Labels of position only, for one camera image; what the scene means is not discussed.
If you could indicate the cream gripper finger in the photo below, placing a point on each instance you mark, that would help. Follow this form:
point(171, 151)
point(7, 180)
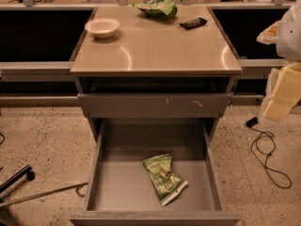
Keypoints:
point(269, 35)
point(283, 92)

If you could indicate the green jalapeno chip bag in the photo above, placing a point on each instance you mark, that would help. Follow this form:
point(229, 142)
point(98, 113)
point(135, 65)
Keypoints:
point(166, 182)

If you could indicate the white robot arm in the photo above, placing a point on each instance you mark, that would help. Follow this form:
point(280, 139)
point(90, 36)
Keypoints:
point(289, 36)

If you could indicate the green chip bag on counter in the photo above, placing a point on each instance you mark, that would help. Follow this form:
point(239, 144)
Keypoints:
point(158, 8)

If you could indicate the grey drawer cabinet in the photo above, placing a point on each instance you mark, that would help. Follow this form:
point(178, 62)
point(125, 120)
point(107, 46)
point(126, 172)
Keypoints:
point(156, 56)

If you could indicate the closed top drawer front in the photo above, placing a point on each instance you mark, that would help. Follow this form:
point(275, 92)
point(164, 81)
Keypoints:
point(153, 105)

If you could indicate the open middle drawer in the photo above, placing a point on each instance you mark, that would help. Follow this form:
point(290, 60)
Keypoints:
point(120, 193)

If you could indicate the dark snack bar wrapper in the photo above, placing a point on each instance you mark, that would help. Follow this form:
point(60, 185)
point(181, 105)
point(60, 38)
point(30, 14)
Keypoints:
point(198, 22)

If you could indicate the white bowl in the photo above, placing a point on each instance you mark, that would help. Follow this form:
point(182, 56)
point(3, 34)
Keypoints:
point(102, 28)

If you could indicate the thin metal rod on floor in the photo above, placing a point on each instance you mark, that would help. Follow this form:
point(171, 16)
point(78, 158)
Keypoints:
point(40, 195)

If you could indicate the black chair leg with caster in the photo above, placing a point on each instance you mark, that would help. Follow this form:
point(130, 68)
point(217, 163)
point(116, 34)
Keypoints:
point(26, 171)

